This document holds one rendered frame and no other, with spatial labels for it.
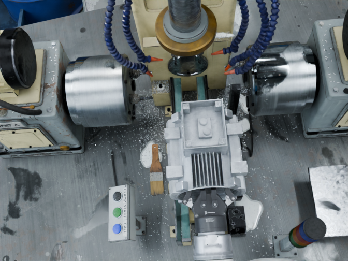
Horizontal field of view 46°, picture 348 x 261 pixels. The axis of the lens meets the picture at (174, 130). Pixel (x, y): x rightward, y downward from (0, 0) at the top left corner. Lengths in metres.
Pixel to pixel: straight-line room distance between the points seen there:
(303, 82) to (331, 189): 0.39
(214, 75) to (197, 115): 0.63
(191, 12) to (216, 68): 0.49
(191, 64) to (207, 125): 0.57
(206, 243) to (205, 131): 0.25
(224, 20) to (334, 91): 0.47
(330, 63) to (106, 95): 0.72
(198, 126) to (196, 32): 0.32
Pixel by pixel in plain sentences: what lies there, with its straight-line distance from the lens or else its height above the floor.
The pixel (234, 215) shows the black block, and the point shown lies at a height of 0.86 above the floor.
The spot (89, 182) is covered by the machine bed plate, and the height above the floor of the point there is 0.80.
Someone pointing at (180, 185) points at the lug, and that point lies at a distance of 0.98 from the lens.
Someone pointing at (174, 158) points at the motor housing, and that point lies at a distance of 1.02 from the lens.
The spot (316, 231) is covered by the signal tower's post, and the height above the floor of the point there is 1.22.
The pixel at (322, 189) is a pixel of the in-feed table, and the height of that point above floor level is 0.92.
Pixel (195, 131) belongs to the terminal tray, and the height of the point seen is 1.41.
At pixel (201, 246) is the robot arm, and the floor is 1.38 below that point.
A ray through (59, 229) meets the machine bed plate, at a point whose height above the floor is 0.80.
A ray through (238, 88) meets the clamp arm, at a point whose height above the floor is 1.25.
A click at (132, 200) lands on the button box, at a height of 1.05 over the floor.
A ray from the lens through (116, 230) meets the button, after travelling 1.30.
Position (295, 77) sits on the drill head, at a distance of 1.38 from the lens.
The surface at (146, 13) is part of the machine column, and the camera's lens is 1.48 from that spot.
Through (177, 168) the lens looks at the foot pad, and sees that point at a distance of 1.00.
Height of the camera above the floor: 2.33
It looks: 68 degrees down
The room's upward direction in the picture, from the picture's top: 9 degrees counter-clockwise
